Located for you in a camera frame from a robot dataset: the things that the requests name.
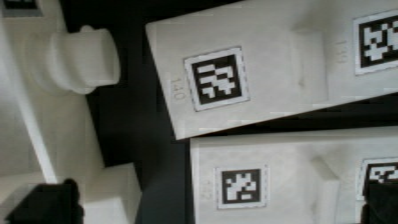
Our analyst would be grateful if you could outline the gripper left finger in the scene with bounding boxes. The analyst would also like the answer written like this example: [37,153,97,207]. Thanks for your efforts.
[5,178,85,224]

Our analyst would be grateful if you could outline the white cabinet body box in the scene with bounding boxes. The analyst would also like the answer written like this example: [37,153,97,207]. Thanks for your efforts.
[0,0,140,224]

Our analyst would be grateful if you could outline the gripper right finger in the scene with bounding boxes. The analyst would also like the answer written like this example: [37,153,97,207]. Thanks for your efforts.
[360,184,398,224]

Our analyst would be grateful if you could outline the white cabinet door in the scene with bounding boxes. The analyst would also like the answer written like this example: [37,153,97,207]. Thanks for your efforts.
[145,0,398,139]
[189,126,398,224]

